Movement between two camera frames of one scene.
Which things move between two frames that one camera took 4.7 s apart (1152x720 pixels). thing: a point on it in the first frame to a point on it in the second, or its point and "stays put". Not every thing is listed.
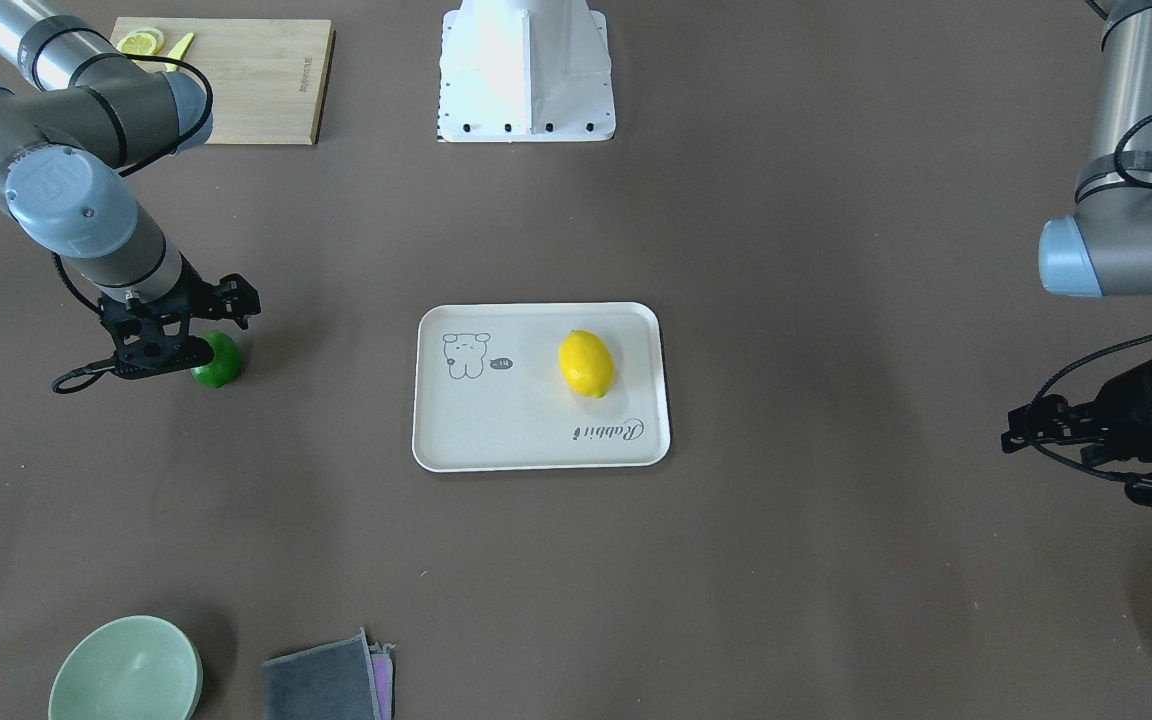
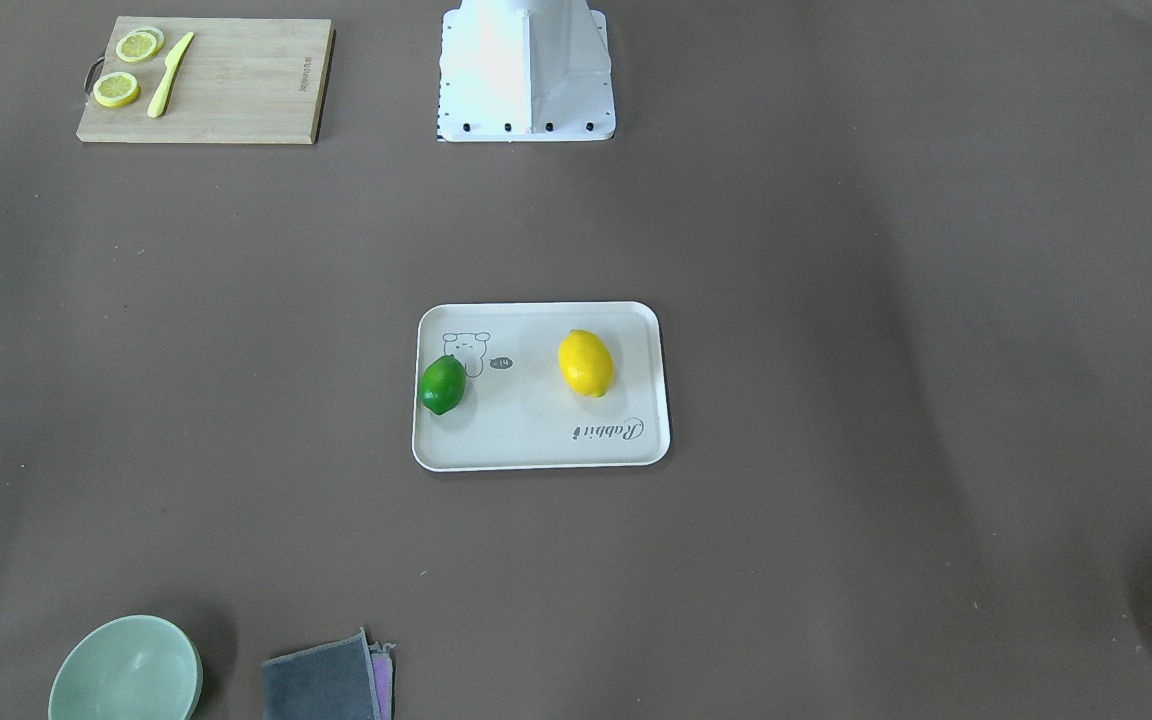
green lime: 223,368 to 442,383
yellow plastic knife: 179,50 stays put
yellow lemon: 586,363 stays put
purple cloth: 382,667 stays put
